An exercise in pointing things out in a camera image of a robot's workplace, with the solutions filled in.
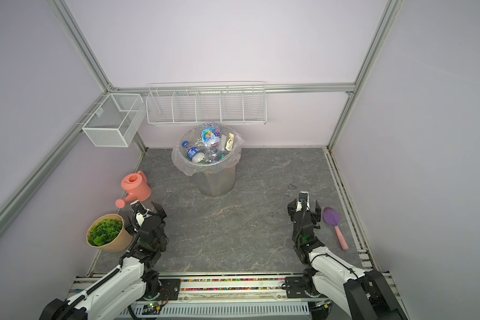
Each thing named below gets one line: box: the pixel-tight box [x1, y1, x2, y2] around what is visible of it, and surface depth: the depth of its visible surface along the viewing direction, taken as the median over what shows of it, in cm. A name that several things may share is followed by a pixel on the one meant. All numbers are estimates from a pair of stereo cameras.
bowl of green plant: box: [86, 214, 134, 252], surface depth 78 cm
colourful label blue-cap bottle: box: [201, 127, 222, 162], surface depth 84 cm
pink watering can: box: [115, 170, 152, 209], surface depth 94 cm
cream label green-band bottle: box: [225, 132, 235, 151], surface depth 86 cm
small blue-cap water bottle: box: [182, 140, 205, 163], surface depth 84 cm
